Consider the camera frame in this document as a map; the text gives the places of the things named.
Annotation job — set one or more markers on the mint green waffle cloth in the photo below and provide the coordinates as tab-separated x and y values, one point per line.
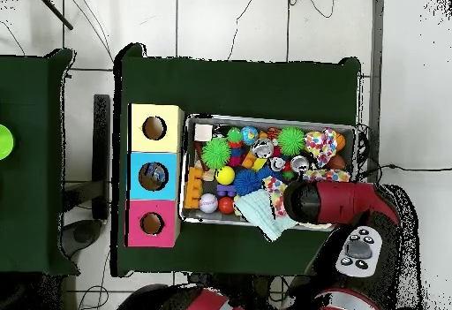
257	211

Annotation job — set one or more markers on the small polka dot cloth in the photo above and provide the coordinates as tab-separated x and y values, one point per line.
277	193

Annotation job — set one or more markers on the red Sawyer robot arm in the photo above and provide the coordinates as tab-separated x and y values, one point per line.
339	197

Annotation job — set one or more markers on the wooden box with three holes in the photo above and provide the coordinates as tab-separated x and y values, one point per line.
136	182

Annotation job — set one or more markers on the plain wooden block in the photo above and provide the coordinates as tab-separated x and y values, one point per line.
203	132

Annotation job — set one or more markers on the crushed silver can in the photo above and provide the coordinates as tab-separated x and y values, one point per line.
262	148

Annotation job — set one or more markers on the large green spiky ball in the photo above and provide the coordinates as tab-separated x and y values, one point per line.
290	141

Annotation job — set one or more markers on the dark green tablecloth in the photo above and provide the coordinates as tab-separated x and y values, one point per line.
31	200
229	87

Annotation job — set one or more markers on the black monitor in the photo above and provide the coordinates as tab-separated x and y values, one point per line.
101	147

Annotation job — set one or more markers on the grey stand base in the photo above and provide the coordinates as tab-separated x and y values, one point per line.
81	234

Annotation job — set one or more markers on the bright green round lid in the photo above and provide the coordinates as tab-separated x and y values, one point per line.
5	142

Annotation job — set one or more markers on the black rod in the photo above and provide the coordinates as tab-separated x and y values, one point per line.
54	11

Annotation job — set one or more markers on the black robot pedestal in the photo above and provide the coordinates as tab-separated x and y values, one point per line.
254	288

